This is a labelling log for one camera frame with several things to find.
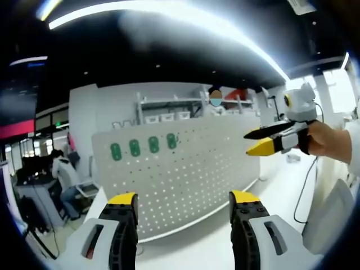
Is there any grey desk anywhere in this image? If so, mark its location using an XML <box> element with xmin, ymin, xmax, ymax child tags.
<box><xmin>15</xmin><ymin>179</ymin><xmax>70</xmax><ymax>230</ymax></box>

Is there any green hook assembly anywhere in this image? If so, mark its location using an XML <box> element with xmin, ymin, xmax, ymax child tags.
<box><xmin>165</xmin><ymin>132</ymin><xmax>178</xmax><ymax>150</ymax></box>
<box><xmin>148</xmin><ymin>136</ymin><xmax>159</xmax><ymax>154</ymax></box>
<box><xmin>128</xmin><ymin>139</ymin><xmax>141</xmax><ymax>158</ymax></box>
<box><xmin>109</xmin><ymin>142</ymin><xmax>122</xmax><ymax>160</ymax></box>

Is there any black bag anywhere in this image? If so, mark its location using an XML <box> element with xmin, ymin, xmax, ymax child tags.
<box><xmin>20</xmin><ymin>196</ymin><xmax>47</xmax><ymax>234</ymax></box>

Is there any white tray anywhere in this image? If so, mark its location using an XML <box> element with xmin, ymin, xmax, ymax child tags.
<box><xmin>75</xmin><ymin>181</ymin><xmax>101</xmax><ymax>197</ymax></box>

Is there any large dark wall screen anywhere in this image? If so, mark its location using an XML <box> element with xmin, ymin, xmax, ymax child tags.
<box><xmin>0</xmin><ymin>92</ymin><xmax>37</xmax><ymax>139</ymax></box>

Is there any metal shelf rack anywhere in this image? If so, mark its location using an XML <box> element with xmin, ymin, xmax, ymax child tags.
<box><xmin>235</xmin><ymin>89</ymin><xmax>261</xmax><ymax>116</ymax></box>
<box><xmin>136</xmin><ymin>91</ymin><xmax>206</xmax><ymax>124</ymax></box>

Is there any curved ceiling light strip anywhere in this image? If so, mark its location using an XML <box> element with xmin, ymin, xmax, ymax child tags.
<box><xmin>47</xmin><ymin>2</ymin><xmax>290</xmax><ymax>82</ymax></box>

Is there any black computer monitor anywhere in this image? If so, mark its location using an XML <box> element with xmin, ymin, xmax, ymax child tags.
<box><xmin>21</xmin><ymin>156</ymin><xmax>56</xmax><ymax>181</ymax></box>

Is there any operator in white shirt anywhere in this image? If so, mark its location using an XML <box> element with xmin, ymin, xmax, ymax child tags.
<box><xmin>302</xmin><ymin>118</ymin><xmax>360</xmax><ymax>255</ymax></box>

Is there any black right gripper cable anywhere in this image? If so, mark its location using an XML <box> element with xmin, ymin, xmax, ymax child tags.
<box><xmin>294</xmin><ymin>102</ymin><xmax>324</xmax><ymax>224</ymax></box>

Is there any white perforated mounting plate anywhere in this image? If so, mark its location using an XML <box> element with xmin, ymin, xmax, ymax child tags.
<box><xmin>91</xmin><ymin>114</ymin><xmax>261</xmax><ymax>244</ymax></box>

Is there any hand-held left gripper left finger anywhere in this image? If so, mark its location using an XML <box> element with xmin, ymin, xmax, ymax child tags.
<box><xmin>63</xmin><ymin>192</ymin><xmax>139</xmax><ymax>270</ymax></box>

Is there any white paper sign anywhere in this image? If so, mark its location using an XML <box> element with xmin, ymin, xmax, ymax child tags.
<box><xmin>288</xmin><ymin>0</ymin><xmax>318</xmax><ymax>15</ymax></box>

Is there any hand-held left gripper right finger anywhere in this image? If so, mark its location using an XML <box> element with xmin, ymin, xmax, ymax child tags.
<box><xmin>229</xmin><ymin>190</ymin><xmax>321</xmax><ymax>270</ymax></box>

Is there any person's right hand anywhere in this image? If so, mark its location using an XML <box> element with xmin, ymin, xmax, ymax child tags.
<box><xmin>298</xmin><ymin>120</ymin><xmax>352</xmax><ymax>164</ymax></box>

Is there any pink object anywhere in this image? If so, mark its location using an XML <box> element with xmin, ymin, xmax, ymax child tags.
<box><xmin>67</xmin><ymin>132</ymin><xmax>77</xmax><ymax>154</ymax></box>

